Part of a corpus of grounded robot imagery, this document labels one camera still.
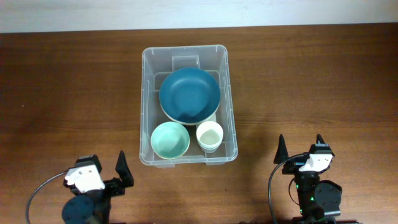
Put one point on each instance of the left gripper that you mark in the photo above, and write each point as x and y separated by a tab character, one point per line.
117	189

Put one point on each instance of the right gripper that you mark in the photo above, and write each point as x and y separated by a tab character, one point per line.
293	165

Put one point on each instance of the green small bowl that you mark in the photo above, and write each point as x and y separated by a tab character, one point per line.
170	140

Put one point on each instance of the cream plate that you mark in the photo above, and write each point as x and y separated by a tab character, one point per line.
189	113

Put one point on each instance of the green plastic cup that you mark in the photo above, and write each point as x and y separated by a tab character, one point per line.
209	146

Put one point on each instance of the cream plastic cup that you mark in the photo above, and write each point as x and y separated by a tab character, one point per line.
209	133

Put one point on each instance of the blue plate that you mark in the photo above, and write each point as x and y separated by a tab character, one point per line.
189	85

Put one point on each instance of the grey plastic cup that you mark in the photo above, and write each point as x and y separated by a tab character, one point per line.
209	150

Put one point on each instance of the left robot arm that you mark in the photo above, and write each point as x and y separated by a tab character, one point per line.
92	195

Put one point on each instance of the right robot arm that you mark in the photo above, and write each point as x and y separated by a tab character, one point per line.
318	200

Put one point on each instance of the clear plastic storage bin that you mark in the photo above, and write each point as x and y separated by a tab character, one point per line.
160	62

